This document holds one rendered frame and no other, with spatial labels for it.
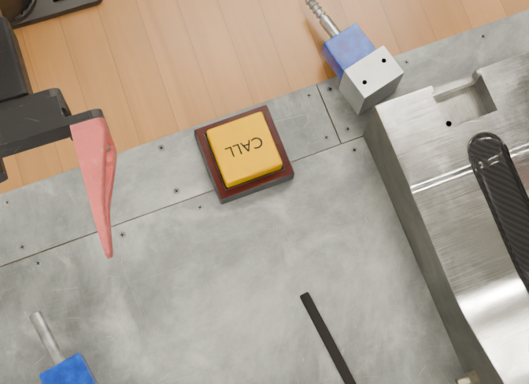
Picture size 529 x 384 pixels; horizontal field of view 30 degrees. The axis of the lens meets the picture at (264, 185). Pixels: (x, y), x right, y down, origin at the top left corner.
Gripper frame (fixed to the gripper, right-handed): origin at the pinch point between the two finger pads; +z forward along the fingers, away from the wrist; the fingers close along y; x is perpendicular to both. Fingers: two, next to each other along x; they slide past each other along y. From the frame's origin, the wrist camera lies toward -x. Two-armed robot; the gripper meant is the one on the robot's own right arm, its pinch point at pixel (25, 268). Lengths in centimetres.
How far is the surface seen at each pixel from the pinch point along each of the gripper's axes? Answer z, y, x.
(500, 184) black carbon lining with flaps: -1, 40, 32
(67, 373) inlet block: 2.8, -4.1, 35.9
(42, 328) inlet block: -2.1, -5.3, 36.8
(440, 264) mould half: 4.5, 31.8, 31.8
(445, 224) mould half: 1.2, 33.5, 31.5
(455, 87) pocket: -11, 40, 33
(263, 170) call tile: -10.3, 19.6, 36.6
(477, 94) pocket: -10, 42, 34
